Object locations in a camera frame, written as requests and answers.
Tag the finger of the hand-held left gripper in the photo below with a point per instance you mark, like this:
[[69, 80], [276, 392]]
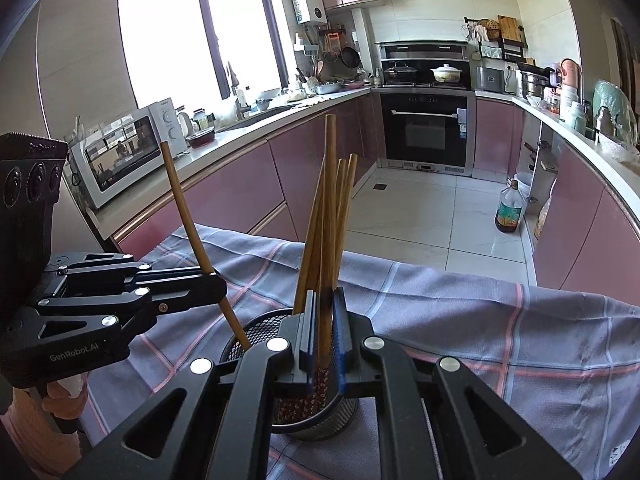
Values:
[[125, 266], [190, 292]]

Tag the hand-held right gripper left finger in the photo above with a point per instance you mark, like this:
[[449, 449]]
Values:
[[305, 330]]

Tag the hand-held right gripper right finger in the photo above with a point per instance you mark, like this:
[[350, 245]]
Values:
[[341, 340]]

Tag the single bamboo chopstick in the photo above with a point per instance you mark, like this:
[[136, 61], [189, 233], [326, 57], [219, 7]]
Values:
[[187, 220], [330, 185]]

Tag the black mesh utensil holder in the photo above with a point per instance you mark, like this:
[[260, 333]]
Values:
[[325, 425]]

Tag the bundle of bamboo chopsticks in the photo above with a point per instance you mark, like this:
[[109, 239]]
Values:
[[346, 210]]

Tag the person's left hand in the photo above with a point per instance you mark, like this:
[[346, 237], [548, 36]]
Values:
[[55, 405]]

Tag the white microwave oven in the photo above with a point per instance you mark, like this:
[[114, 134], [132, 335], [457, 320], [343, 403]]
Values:
[[125, 152]]

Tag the blue plaid tablecloth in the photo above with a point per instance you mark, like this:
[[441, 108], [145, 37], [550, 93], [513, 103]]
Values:
[[450, 320]]

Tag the pink base cabinet run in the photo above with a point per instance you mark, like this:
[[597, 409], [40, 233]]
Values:
[[580, 220], [240, 180]]

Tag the red bowl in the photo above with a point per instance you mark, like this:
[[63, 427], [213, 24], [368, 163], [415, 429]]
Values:
[[200, 138]]

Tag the white electric kettle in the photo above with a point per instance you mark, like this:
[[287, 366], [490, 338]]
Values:
[[184, 122]]

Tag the plastic oil bottle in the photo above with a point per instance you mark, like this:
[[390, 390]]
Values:
[[509, 210]]

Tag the large kitchen window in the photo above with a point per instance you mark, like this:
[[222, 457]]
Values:
[[200, 35]]

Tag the black built-in oven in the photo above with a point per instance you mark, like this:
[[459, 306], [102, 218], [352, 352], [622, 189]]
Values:
[[425, 132]]

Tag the metal basin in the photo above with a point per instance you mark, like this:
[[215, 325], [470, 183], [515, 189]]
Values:
[[330, 87]]

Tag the black pot with glass lid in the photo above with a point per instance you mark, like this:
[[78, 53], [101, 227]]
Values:
[[400, 72]]

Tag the hanging black frying pan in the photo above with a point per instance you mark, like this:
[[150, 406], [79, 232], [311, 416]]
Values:
[[350, 57]]

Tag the white casserole pot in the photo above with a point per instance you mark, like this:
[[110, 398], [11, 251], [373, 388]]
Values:
[[446, 74]]

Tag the silver countertop appliance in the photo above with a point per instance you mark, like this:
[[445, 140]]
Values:
[[490, 80]]

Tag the black range hood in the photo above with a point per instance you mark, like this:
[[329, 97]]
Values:
[[425, 51]]

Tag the steel pressure cooker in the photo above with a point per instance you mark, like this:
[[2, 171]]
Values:
[[532, 85]]

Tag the white plastic jar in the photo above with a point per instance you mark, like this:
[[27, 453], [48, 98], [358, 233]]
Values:
[[570, 105]]

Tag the pink thermos jug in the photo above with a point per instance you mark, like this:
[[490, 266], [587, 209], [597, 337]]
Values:
[[570, 72]]

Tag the wooden cutting board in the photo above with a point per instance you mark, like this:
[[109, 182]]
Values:
[[509, 27]]

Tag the white wall water heater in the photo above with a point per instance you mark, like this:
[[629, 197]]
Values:
[[307, 0]]

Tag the black wall rack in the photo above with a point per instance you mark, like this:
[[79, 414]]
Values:
[[512, 52]]

